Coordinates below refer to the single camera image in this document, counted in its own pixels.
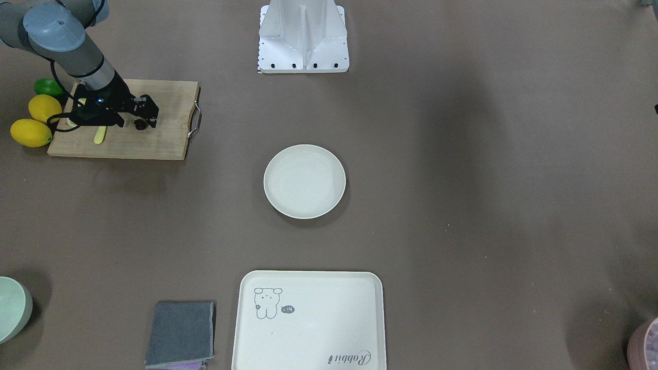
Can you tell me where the wooden cutting board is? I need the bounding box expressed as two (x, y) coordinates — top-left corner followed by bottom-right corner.
(47, 78), (200, 161)

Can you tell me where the dark red cherry pair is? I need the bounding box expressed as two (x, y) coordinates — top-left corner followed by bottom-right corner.
(133, 119), (149, 131)

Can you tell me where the folded grey cloth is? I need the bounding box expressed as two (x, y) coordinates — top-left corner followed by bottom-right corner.
(145, 301), (215, 369)

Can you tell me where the yellow lemon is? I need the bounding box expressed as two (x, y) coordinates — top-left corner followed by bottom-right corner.
(10, 119), (52, 148)
(28, 94), (63, 124)

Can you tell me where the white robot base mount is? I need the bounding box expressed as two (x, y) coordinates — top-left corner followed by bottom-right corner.
(257, 1), (350, 73)

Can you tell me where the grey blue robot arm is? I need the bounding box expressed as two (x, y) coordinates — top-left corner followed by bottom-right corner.
(1, 1), (159, 130)

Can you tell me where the cream rabbit tray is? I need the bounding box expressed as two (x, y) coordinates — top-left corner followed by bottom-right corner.
(232, 271), (387, 369)

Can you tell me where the yellow plastic knife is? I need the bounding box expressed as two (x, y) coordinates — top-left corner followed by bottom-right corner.
(93, 126), (108, 145)

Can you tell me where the green lime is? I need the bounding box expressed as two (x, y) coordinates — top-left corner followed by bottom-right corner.
(33, 78), (64, 98)

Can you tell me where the round cream plate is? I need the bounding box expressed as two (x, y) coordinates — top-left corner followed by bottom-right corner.
(263, 144), (348, 220)

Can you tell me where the pink bowl with ice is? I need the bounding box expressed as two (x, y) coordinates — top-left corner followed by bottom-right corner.
(627, 318), (657, 369)

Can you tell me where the mint green bowl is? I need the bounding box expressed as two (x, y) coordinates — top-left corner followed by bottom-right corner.
(1, 276), (33, 343)

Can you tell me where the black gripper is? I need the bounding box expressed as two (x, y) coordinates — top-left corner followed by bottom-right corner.
(68, 72), (159, 130)

